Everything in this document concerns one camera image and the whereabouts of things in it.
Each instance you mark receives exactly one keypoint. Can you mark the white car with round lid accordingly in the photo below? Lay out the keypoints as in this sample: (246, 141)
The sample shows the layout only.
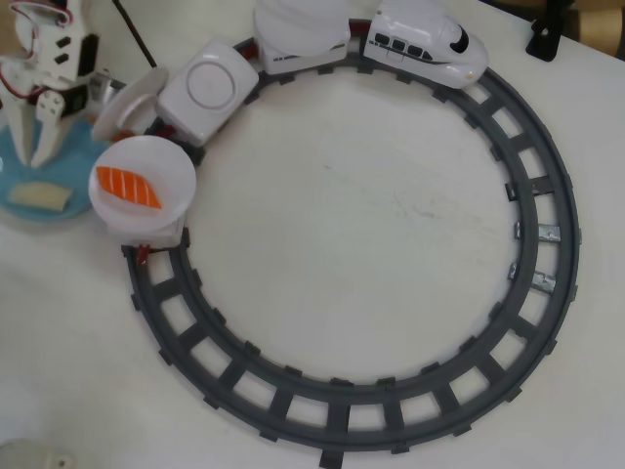
(207, 93)

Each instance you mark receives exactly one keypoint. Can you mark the white toy train car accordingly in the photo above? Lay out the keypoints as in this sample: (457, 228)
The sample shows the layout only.
(161, 239)
(293, 63)

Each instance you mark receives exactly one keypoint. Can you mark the black clamp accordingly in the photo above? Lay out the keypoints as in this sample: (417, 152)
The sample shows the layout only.
(544, 41)

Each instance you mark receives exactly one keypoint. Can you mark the orange salmon sushi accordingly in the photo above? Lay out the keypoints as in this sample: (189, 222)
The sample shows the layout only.
(129, 188)

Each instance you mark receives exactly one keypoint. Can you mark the pale white squid sushi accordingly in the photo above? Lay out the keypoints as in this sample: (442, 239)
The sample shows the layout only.
(39, 195)

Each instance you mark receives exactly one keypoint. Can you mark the white Shinkansen toy locomotive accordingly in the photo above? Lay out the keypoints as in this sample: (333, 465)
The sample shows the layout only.
(420, 41)

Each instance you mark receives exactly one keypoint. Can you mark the white gripper black servos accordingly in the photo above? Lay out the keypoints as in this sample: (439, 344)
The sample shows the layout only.
(49, 108)

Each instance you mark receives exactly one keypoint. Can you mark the thin black rod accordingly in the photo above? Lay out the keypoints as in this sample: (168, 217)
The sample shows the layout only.
(137, 34)

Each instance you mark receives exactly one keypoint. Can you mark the grey circular toy track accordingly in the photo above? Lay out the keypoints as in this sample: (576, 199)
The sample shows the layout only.
(342, 405)

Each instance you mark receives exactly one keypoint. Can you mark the blue round dish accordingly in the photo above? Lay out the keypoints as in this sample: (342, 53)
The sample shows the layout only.
(58, 166)

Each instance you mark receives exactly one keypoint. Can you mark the silver metal clip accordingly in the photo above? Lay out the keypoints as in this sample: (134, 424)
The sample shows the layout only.
(544, 282)
(548, 232)

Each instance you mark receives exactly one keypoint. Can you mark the shiny silver metal piece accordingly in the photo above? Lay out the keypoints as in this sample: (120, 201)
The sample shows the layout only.
(105, 93)

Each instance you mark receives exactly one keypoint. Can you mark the brown cardboard tube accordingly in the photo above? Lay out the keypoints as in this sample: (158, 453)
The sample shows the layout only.
(603, 31)

